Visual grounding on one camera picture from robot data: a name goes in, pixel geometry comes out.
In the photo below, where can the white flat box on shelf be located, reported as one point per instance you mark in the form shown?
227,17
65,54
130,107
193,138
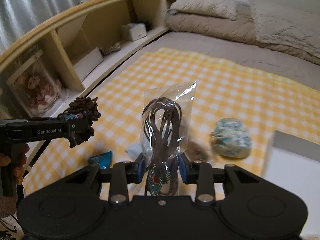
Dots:
87,63

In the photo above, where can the small braided item on shelf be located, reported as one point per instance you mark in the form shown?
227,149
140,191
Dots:
112,49

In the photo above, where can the white tissue box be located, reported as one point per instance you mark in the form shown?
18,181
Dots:
133,31

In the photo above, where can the white cardboard box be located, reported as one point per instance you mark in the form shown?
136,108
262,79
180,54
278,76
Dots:
293,164

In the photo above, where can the dark brown cord bag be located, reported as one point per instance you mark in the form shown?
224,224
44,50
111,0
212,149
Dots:
164,134

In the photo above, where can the yellow checkered cloth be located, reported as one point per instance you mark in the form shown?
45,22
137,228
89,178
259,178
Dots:
264,102

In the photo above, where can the blue headset cover packet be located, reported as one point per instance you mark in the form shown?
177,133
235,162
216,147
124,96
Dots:
103,160

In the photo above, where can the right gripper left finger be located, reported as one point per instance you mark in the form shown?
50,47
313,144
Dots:
135,170

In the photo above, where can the dark brown crochet item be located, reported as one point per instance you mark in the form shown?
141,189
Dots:
80,115

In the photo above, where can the beige quilted duvet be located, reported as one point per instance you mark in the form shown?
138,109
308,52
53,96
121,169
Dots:
260,23

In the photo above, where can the person's left hand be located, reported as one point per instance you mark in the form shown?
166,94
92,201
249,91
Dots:
18,160

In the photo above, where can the blue floral fabric pouch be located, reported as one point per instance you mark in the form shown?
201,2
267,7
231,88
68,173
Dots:
230,138

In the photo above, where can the wooden bedside shelf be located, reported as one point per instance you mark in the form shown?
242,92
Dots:
75,32

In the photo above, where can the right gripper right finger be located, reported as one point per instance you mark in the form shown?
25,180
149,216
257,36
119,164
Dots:
189,171

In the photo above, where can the framed doll picture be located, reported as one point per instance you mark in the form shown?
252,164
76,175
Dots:
33,86

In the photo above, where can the grey bed sheet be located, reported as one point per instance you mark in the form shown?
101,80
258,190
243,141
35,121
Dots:
270,61

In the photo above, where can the fluffy cream pillow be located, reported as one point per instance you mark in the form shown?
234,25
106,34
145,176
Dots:
225,9

